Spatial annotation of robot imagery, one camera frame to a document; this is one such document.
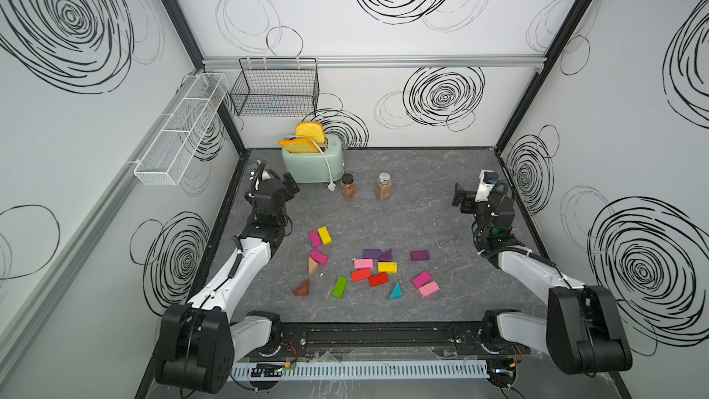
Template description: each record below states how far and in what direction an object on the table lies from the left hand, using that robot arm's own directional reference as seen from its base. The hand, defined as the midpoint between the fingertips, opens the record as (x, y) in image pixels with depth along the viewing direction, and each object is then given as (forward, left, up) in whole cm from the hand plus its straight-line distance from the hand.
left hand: (273, 177), depth 82 cm
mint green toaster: (+16, -8, -13) cm, 21 cm away
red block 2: (-22, -33, -22) cm, 45 cm away
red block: (-20, -27, -22) cm, 40 cm away
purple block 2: (-14, -46, -22) cm, 53 cm away
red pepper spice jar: (+9, -22, -15) cm, 28 cm away
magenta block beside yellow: (-8, -11, -22) cm, 26 cm away
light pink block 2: (-24, -48, -22) cm, 58 cm away
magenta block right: (-21, -46, -22) cm, 55 cm away
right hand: (+2, -61, -2) cm, 61 cm away
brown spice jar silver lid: (+9, -35, -14) cm, 39 cm away
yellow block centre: (-18, -36, -22) cm, 46 cm away
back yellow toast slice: (+24, -8, -2) cm, 25 cm away
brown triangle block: (-26, -10, -20) cm, 34 cm away
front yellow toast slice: (+18, -5, -3) cm, 18 cm away
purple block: (-14, -31, -21) cm, 40 cm away
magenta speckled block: (-15, -13, -22) cm, 30 cm away
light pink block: (-17, -28, -21) cm, 39 cm away
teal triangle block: (-26, -38, -20) cm, 50 cm away
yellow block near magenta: (-7, -15, -22) cm, 27 cm away
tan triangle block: (-19, -12, -21) cm, 30 cm away
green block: (-24, -21, -22) cm, 39 cm away
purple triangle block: (-14, -36, -21) cm, 44 cm away
